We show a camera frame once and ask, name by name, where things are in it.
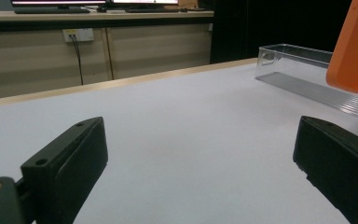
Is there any beige cabinet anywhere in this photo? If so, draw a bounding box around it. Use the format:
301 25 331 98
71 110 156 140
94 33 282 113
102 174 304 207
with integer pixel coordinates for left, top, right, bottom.
0 23 214 107

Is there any black power cable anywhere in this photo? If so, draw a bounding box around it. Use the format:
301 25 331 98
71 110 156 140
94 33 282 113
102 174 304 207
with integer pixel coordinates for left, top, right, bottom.
69 34 86 86

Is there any beige counter top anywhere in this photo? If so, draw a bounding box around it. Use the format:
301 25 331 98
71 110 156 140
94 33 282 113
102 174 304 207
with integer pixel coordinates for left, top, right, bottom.
0 9 215 23

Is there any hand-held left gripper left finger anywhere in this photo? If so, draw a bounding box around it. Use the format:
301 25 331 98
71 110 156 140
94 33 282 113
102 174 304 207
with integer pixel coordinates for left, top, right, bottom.
20 116 109 224

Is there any computer monitor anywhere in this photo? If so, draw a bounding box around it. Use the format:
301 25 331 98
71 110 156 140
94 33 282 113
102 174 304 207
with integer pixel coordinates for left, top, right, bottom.
10 0 108 7
111 0 180 6

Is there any black curtain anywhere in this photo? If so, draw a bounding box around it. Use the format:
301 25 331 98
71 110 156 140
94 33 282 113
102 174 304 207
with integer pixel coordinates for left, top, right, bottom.
210 0 355 65

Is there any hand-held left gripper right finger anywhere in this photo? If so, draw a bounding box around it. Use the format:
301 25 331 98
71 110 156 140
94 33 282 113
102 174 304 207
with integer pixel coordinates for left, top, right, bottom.
292 115 358 224

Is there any white wall socket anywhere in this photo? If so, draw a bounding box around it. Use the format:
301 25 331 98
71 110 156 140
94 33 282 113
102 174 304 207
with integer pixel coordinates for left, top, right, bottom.
62 27 95 43

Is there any orange phone case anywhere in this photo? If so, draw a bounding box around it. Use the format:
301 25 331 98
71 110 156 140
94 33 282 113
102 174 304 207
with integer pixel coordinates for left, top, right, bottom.
325 0 358 95

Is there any white table mat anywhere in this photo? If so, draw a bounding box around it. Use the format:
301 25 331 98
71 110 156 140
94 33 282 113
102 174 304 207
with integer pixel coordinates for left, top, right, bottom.
0 62 358 224

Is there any black keyboard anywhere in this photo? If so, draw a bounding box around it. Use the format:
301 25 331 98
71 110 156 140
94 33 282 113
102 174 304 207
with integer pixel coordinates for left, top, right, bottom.
13 7 91 15
124 7 188 14

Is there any wooden table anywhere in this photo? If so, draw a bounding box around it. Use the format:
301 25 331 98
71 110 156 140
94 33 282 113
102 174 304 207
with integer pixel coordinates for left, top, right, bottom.
0 57 259 110

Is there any clear plastic box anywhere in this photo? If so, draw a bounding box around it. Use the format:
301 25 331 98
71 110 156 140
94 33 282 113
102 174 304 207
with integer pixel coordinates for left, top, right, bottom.
255 43 358 124

